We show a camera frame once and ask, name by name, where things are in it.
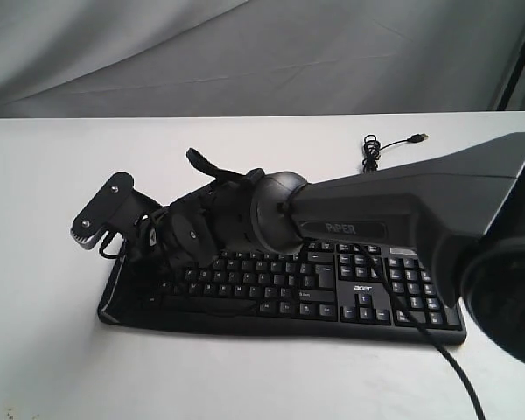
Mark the black acer keyboard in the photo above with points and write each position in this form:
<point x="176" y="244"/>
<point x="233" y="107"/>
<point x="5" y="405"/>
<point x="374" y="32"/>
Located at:
<point x="342" y="290"/>

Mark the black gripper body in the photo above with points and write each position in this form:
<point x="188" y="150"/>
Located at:
<point x="162" y="239"/>

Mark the grey backdrop cloth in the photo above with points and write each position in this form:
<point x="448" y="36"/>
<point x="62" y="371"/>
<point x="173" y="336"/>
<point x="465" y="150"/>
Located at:
<point x="254" y="58"/>

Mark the black stand pole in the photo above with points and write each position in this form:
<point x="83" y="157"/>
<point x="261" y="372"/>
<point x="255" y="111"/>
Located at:
<point x="512" y="80"/>

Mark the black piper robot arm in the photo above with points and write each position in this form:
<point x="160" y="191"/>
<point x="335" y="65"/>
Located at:
<point x="462" y="214"/>

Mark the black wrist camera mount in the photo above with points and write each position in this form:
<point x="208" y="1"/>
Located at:
<point x="116" y="209"/>

